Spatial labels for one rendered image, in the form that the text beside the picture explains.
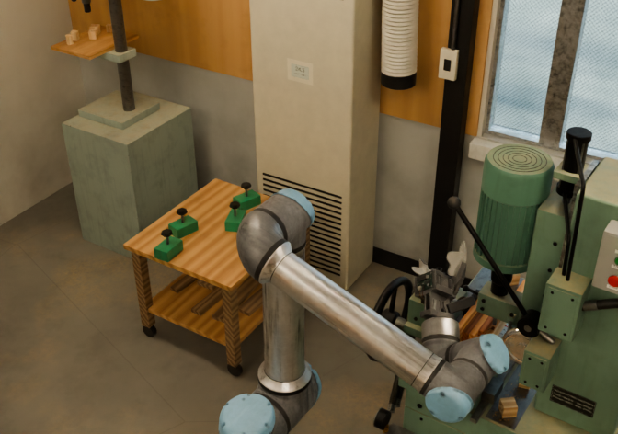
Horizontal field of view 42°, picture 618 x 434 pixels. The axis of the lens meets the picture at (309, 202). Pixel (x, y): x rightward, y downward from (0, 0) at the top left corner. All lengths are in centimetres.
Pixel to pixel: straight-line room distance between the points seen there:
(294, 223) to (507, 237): 58
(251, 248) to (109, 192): 243
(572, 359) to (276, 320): 79
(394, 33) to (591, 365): 170
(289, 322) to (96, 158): 224
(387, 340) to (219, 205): 208
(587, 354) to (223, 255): 169
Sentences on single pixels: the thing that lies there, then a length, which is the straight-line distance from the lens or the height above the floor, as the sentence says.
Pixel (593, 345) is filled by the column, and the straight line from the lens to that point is 223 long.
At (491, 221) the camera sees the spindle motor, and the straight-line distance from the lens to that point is 217.
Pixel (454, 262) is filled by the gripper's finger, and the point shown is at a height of 133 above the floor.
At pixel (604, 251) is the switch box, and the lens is 199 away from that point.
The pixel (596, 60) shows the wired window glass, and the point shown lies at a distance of 346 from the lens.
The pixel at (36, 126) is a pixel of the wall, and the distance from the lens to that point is 483.
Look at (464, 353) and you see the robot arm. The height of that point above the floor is 129.
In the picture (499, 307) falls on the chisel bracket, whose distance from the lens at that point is 237.
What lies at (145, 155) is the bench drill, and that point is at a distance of 407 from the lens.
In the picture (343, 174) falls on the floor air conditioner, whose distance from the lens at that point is 369.
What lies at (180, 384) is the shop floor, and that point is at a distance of 361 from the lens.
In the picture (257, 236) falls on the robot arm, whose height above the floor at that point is 147.
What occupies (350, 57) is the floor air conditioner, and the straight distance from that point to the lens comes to 343.
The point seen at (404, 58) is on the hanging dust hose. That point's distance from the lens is 347.
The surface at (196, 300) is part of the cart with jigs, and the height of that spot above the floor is 18.
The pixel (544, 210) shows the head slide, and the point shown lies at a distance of 211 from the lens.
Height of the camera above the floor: 252
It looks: 32 degrees down
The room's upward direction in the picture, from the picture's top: straight up
